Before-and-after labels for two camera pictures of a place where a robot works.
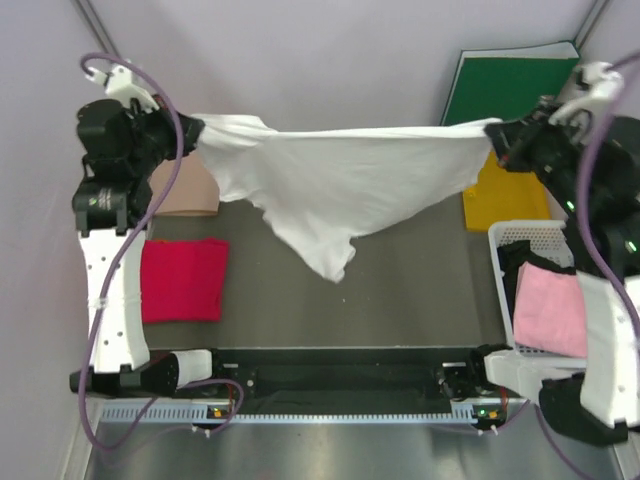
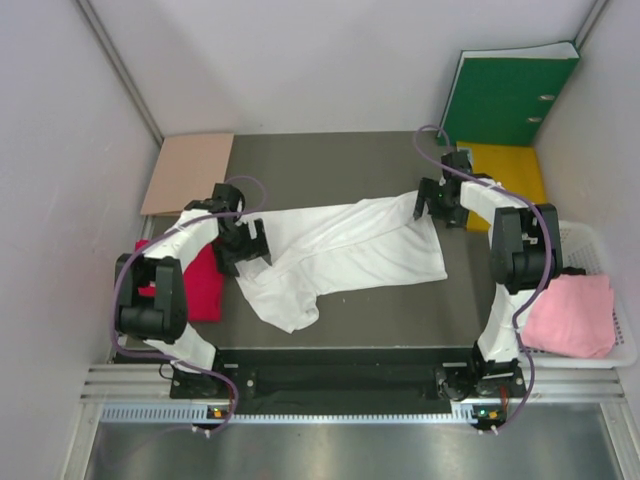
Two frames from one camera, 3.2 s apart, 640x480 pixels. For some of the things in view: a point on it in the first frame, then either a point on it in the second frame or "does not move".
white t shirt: x=337 y=188 to x=323 y=250
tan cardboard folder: x=195 y=190 does not move
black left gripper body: x=155 y=133 to x=234 y=246
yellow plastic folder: x=500 y=195 does not move
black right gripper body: x=543 y=147 to x=447 y=211
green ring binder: x=505 y=82 does not move
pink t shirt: x=549 y=313 does not move
